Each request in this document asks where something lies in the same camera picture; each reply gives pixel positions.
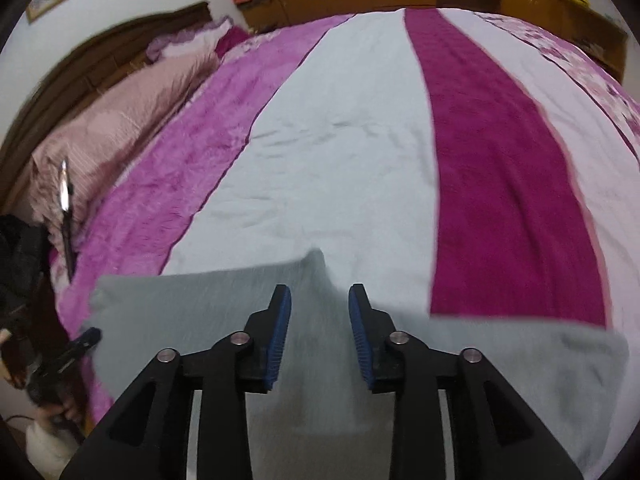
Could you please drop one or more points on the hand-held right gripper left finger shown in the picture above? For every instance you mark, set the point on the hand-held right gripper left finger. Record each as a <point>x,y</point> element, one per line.
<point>279,330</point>

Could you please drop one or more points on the purple ruffled pillow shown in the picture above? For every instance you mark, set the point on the purple ruffled pillow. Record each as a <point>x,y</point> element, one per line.
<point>187,40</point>

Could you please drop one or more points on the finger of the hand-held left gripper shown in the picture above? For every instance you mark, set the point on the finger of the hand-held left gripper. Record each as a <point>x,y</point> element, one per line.
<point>80,344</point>
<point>67,240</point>

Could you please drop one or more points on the pale pink striped pillow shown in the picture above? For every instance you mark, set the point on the pale pink striped pillow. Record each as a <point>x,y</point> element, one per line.
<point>115,125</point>

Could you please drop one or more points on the purple floral bed sheet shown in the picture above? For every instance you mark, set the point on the purple floral bed sheet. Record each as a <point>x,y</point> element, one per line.
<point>585,70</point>

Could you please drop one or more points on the grey pants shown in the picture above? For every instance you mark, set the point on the grey pants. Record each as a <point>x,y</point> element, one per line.
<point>320,360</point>

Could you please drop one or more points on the pink white striped blanket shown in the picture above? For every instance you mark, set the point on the pink white striped blanket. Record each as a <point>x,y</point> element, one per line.
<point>350,135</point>

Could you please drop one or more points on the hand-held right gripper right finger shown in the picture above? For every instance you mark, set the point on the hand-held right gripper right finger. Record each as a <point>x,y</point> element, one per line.
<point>361,332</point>

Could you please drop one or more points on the dark wooden headboard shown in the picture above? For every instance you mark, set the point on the dark wooden headboard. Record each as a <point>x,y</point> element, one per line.
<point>65,75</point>

